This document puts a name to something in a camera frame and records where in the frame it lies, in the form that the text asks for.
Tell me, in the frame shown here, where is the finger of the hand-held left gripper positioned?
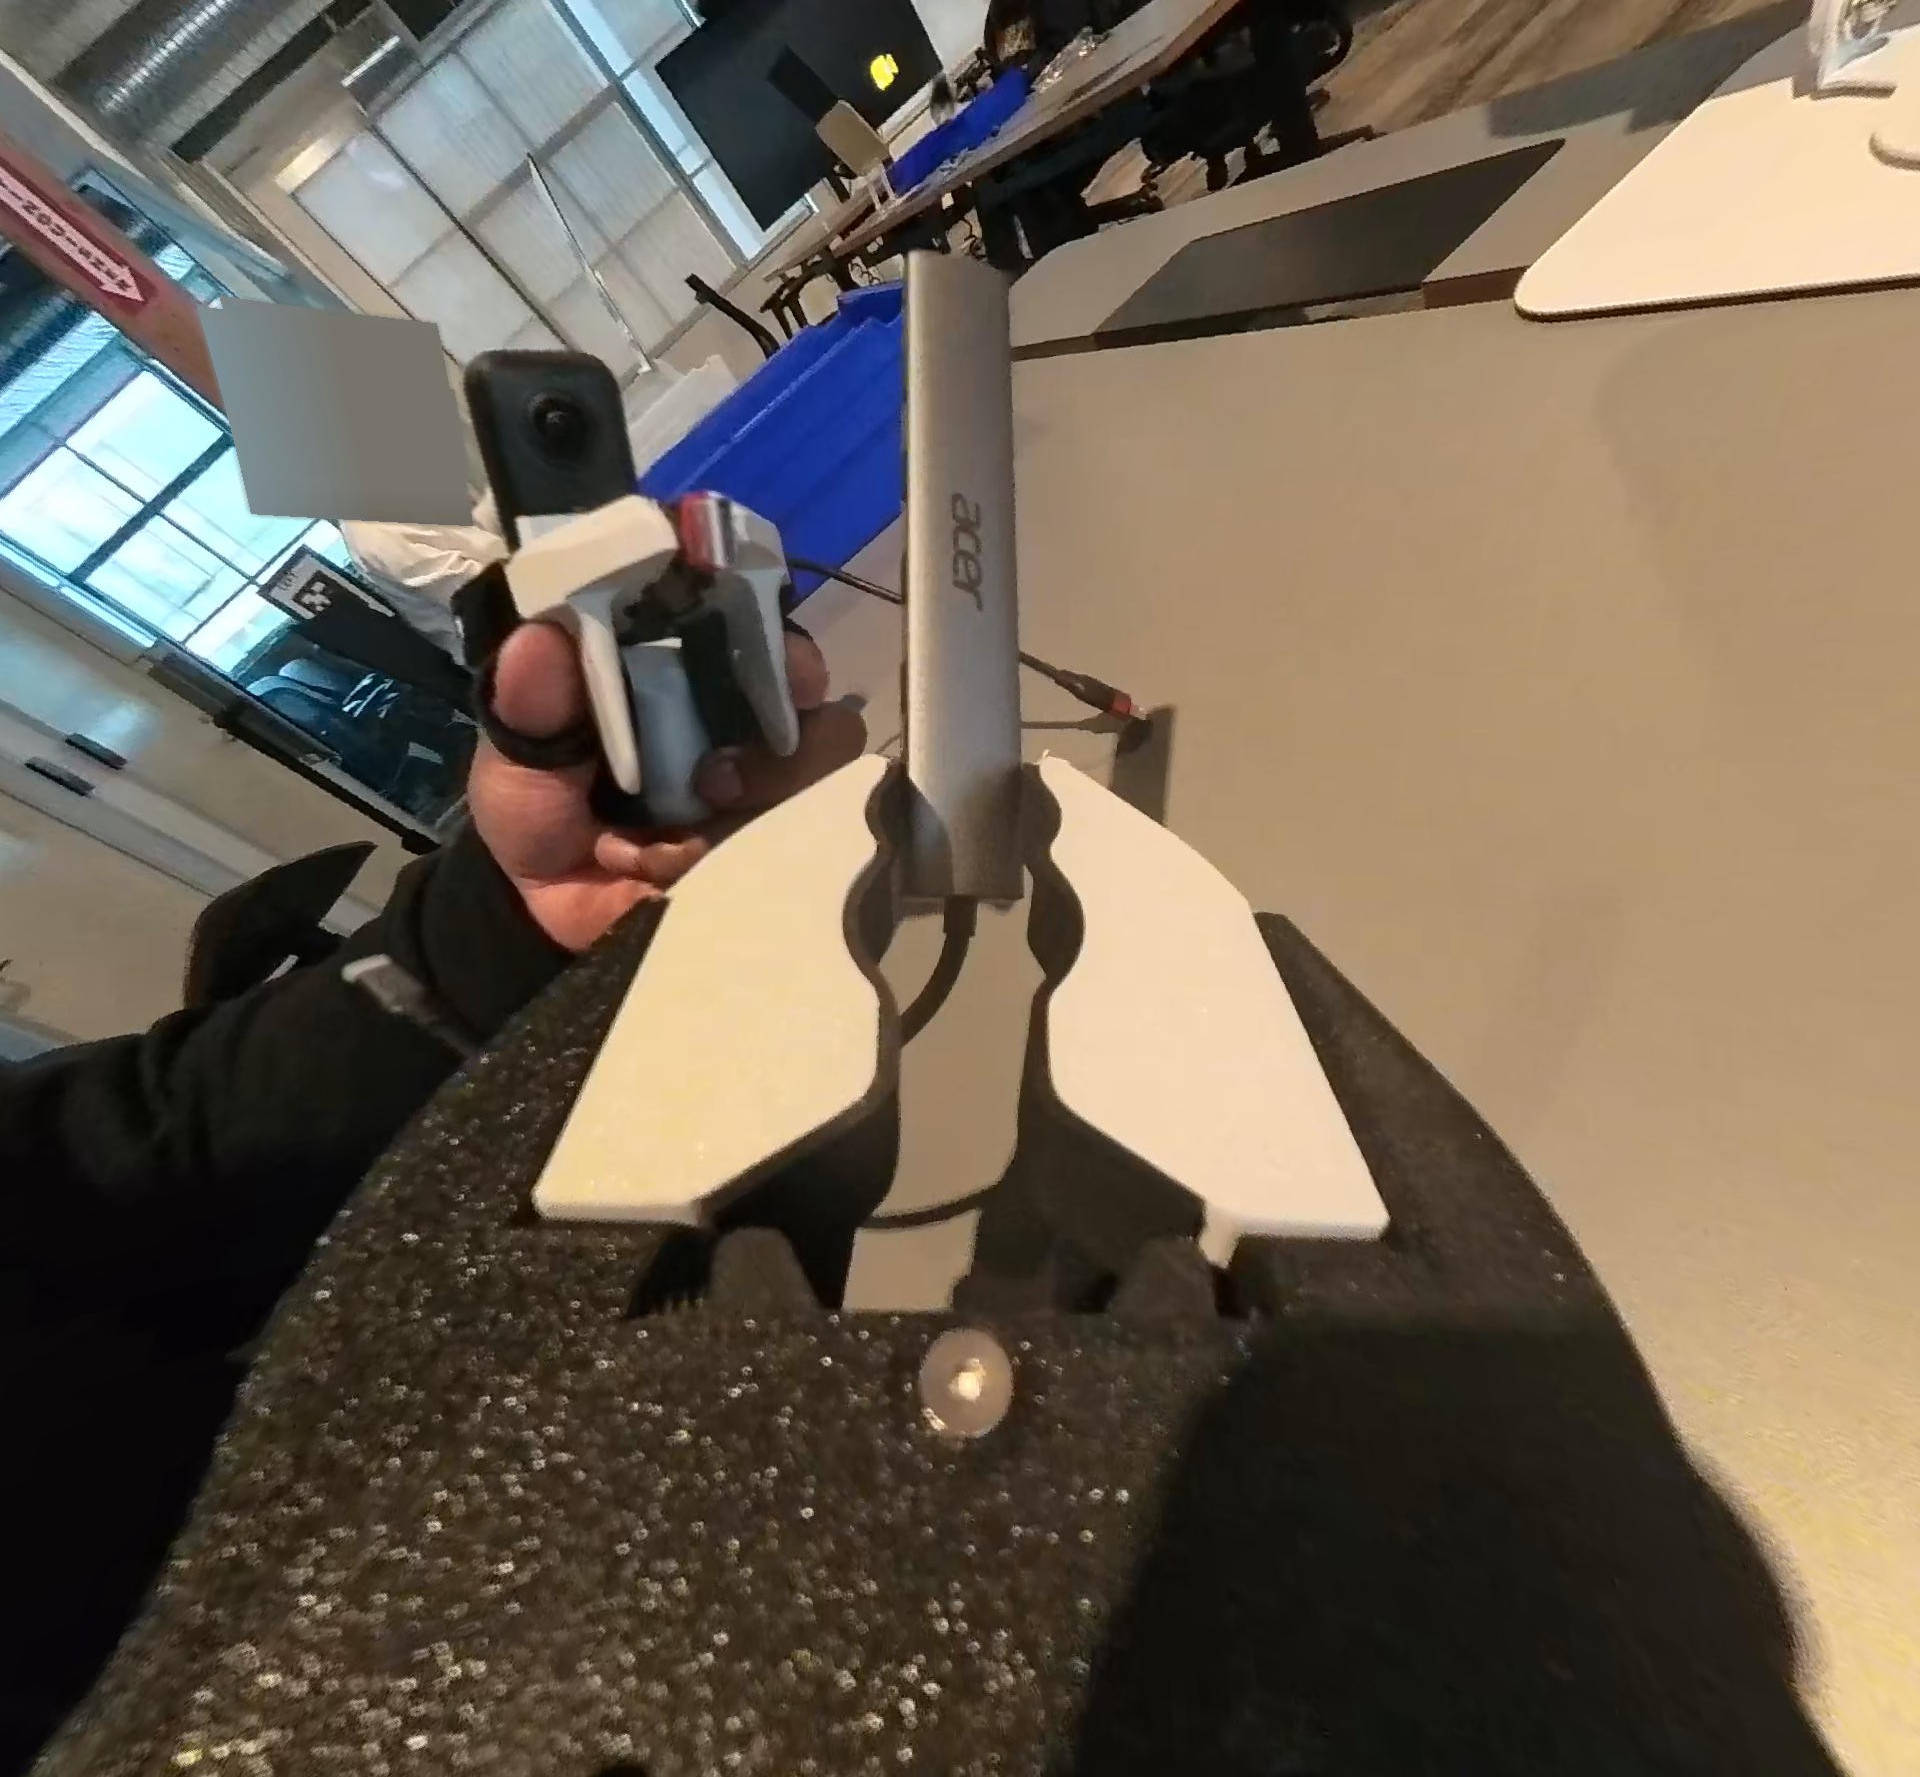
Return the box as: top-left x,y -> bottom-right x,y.
716,503 -> 806,762
507,500 -> 684,793

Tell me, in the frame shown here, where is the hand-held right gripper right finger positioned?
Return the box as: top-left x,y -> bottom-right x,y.
1028,752 -> 1392,1311

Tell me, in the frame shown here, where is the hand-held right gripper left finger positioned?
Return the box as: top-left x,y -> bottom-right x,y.
528,753 -> 903,1311

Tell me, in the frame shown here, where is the black usb cable red plug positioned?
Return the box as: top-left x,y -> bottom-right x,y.
666,491 -> 1165,738

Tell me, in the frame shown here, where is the blue plastic bin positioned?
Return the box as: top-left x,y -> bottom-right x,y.
637,281 -> 910,605

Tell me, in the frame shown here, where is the grey usb hub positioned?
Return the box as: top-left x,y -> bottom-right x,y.
851,249 -> 1028,1226

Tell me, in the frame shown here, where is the person's left hand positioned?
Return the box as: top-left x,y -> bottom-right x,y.
468,623 -> 870,955

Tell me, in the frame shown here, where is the printed tag sign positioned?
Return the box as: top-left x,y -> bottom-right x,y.
262,548 -> 376,626

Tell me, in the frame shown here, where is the grey wristband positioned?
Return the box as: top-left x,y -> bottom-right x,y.
342,953 -> 455,1047

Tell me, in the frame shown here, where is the large black monitor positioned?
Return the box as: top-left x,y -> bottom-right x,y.
655,0 -> 944,233

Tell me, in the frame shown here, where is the small blue bin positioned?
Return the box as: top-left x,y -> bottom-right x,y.
883,67 -> 1037,180

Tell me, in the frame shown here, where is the red arrow sign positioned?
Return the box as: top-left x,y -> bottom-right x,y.
0,142 -> 161,312

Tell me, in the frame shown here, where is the long wooden desk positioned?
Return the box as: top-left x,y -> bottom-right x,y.
761,0 -> 1403,302

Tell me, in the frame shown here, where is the white desk mat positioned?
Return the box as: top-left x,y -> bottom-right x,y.
1514,83 -> 1920,319

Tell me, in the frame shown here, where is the black desk cable cover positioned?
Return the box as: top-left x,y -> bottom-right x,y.
1091,137 -> 1572,343

